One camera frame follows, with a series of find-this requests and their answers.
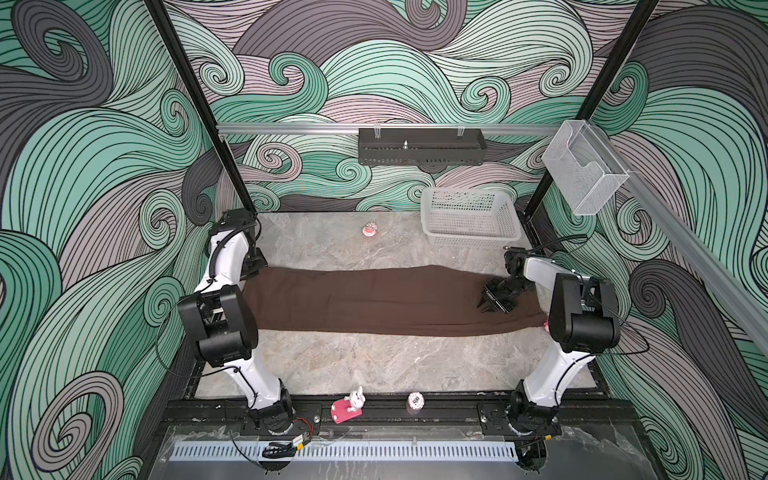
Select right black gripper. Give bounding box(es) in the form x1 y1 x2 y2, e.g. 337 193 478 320
477 278 535 316

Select brown trousers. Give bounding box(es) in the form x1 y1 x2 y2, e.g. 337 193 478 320
244 266 546 337

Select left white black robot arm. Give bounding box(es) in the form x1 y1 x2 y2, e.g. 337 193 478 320
178 209 294 432

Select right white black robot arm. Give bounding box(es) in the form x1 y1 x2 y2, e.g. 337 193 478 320
478 246 625 432

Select white plastic laundry basket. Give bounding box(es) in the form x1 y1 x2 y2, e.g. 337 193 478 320
420 187 523 249

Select small pink white cupcake toy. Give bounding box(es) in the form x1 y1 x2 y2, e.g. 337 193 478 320
362 222 378 237

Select pink card with bunny figure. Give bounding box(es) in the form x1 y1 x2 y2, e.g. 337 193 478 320
331 386 366 424

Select aluminium wall rail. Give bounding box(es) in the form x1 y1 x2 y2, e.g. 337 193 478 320
216 122 560 137

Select clear acrylic wall box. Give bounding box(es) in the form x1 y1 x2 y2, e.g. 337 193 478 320
542 120 629 216

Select black perforated wall tray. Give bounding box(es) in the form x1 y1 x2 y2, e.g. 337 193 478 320
357 129 488 170

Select black front mounting rail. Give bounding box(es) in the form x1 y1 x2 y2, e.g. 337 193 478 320
161 391 637 439

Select white slotted cable duct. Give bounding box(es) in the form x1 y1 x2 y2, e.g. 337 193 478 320
170 440 518 462

